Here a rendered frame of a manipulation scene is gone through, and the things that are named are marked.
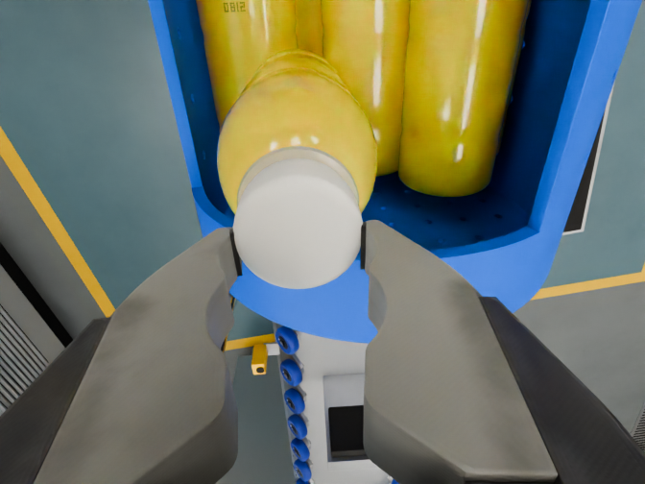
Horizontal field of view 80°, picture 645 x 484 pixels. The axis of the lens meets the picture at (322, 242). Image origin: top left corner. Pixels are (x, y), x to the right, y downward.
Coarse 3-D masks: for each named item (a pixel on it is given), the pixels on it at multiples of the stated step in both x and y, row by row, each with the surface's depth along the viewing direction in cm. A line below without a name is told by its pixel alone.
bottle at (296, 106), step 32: (288, 64) 19; (320, 64) 21; (256, 96) 15; (288, 96) 14; (320, 96) 14; (352, 96) 17; (224, 128) 15; (256, 128) 13; (288, 128) 13; (320, 128) 13; (352, 128) 14; (224, 160) 14; (256, 160) 12; (320, 160) 12; (352, 160) 14; (224, 192) 15
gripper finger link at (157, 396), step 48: (144, 288) 9; (192, 288) 9; (144, 336) 8; (192, 336) 8; (96, 384) 7; (144, 384) 7; (192, 384) 7; (96, 432) 6; (144, 432) 6; (192, 432) 6; (48, 480) 6; (96, 480) 6; (144, 480) 6; (192, 480) 6
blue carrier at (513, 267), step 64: (192, 0) 28; (576, 0) 26; (640, 0) 18; (192, 64) 29; (576, 64) 17; (192, 128) 27; (512, 128) 34; (576, 128) 18; (192, 192) 27; (384, 192) 39; (512, 192) 36; (576, 192) 24; (448, 256) 20; (512, 256) 21; (320, 320) 22
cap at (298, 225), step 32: (288, 160) 12; (256, 192) 11; (288, 192) 11; (320, 192) 11; (352, 192) 12; (256, 224) 11; (288, 224) 11; (320, 224) 11; (352, 224) 11; (256, 256) 12; (288, 256) 12; (320, 256) 12; (352, 256) 12
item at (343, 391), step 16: (336, 384) 68; (352, 384) 68; (336, 400) 65; (352, 400) 65; (336, 416) 61; (352, 416) 61; (336, 432) 59; (352, 432) 59; (336, 448) 57; (352, 448) 57; (336, 464) 57; (352, 464) 57; (368, 464) 58
